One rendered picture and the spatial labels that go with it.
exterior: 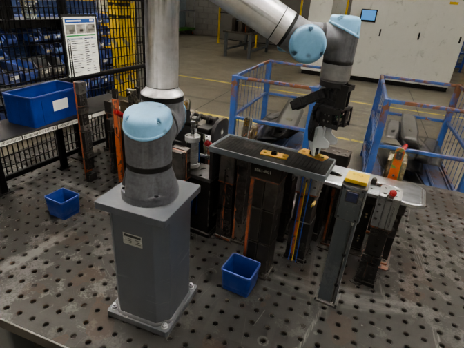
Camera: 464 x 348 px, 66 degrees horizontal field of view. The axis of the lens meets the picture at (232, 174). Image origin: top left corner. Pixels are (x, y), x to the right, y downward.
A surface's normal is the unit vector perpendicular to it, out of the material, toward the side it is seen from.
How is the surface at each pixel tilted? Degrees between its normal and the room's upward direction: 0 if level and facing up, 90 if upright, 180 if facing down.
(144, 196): 72
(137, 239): 90
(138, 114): 8
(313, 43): 90
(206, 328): 0
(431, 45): 90
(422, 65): 90
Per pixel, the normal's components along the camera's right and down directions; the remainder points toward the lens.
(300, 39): -0.08, 0.44
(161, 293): 0.38, 0.45
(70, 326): 0.07, -0.89
